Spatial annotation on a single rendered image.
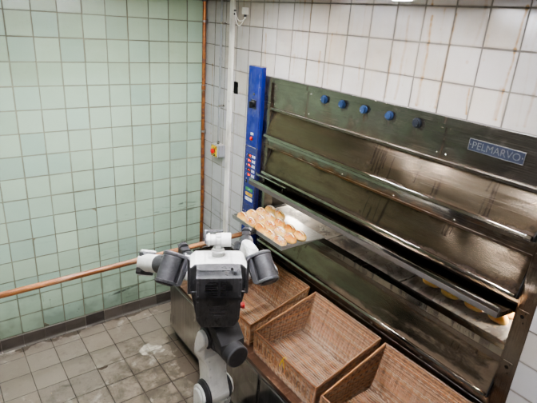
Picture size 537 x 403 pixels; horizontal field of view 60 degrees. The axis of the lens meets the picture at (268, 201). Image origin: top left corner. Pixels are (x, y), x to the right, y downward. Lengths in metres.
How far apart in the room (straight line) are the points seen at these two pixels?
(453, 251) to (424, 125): 0.60
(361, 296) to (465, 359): 0.66
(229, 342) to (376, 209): 1.03
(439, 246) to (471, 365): 0.57
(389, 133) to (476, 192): 0.54
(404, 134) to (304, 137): 0.73
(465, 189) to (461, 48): 0.60
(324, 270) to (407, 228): 0.75
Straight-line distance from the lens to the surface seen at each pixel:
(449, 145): 2.25
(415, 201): 2.38
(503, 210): 2.14
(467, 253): 2.28
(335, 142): 2.71
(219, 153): 3.67
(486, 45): 2.15
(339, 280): 2.88
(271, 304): 3.34
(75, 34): 3.50
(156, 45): 3.69
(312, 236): 2.98
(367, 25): 2.53
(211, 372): 2.52
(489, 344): 2.38
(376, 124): 2.50
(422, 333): 2.58
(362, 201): 2.61
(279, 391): 2.73
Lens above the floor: 2.45
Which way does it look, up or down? 21 degrees down
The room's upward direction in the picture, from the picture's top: 4 degrees clockwise
